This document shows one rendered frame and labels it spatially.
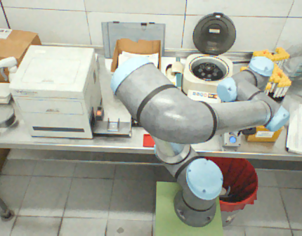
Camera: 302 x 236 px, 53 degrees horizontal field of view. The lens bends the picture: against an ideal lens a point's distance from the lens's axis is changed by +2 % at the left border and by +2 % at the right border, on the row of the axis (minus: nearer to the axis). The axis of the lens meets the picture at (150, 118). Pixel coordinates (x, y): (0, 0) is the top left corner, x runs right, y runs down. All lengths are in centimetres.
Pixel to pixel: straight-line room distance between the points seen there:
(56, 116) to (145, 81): 72
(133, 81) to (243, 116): 29
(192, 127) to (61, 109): 74
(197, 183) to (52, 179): 156
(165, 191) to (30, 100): 63
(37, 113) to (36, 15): 67
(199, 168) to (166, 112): 41
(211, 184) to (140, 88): 44
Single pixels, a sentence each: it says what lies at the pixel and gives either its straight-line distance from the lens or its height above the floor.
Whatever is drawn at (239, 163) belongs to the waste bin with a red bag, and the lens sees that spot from 193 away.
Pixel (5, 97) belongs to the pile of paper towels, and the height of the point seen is 91.
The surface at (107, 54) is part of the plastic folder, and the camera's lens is 177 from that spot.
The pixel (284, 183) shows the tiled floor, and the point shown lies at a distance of 244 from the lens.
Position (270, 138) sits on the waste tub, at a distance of 143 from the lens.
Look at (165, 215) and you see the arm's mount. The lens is 113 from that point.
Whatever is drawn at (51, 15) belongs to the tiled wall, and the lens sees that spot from 177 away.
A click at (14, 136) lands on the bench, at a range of 147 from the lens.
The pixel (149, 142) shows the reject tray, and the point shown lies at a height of 88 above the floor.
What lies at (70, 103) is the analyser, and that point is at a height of 110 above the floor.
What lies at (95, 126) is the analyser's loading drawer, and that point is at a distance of 136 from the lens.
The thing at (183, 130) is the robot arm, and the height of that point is 148.
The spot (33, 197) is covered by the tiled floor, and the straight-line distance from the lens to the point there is 231.
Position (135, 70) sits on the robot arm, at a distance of 66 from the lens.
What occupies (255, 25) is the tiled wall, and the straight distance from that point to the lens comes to 175.
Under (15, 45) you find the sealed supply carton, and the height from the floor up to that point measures 106.
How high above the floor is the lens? 194
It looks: 48 degrees down
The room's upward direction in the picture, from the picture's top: 1 degrees clockwise
